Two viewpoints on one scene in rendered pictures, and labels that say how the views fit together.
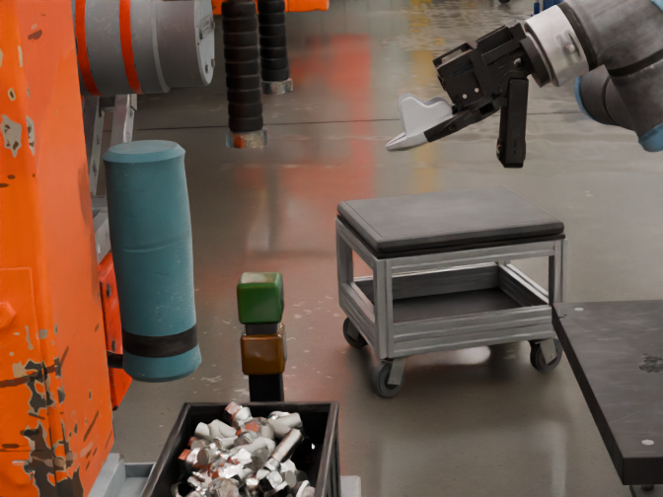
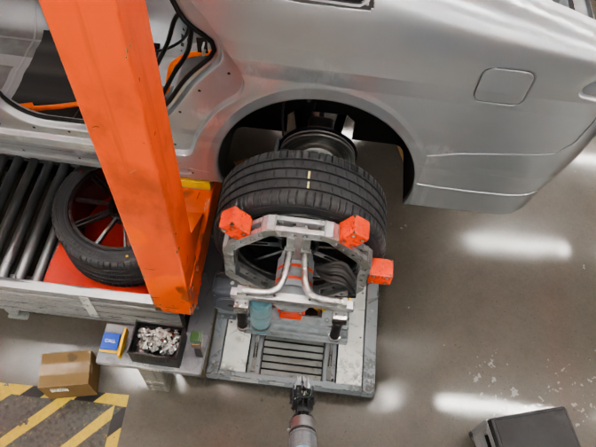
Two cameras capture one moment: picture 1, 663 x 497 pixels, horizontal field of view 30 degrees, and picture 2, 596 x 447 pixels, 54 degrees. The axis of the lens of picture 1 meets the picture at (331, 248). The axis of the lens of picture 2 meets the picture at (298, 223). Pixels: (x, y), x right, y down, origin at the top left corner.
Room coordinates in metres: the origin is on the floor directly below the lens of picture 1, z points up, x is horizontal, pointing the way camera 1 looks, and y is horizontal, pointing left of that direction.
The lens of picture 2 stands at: (1.40, -0.74, 2.80)
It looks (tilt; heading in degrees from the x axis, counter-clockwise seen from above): 58 degrees down; 88
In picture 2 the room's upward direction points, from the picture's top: 6 degrees clockwise
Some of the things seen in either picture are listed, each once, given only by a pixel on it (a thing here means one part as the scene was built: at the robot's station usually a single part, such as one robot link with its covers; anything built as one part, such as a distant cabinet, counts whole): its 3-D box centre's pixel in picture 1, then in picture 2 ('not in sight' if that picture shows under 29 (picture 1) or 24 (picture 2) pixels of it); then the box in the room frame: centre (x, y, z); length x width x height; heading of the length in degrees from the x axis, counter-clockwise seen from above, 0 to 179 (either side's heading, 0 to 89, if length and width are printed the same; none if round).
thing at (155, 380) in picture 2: not in sight; (154, 366); (0.86, 0.08, 0.21); 0.10 x 0.10 x 0.42; 87
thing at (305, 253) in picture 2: not in sight; (324, 272); (1.54, 0.18, 1.03); 0.19 x 0.18 x 0.11; 87
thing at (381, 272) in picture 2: not in sight; (380, 271); (1.77, 0.29, 0.85); 0.09 x 0.08 x 0.07; 177
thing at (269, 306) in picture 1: (260, 298); (195, 337); (1.09, 0.07, 0.64); 0.04 x 0.04 x 0.04; 87
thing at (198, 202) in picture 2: not in sight; (191, 207); (0.99, 0.63, 0.69); 0.52 x 0.17 x 0.35; 87
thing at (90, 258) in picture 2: not in sight; (129, 215); (0.65, 0.75, 0.39); 0.66 x 0.66 x 0.24
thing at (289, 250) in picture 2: not in sight; (266, 266); (1.34, 0.19, 1.03); 0.19 x 0.18 x 0.11; 87
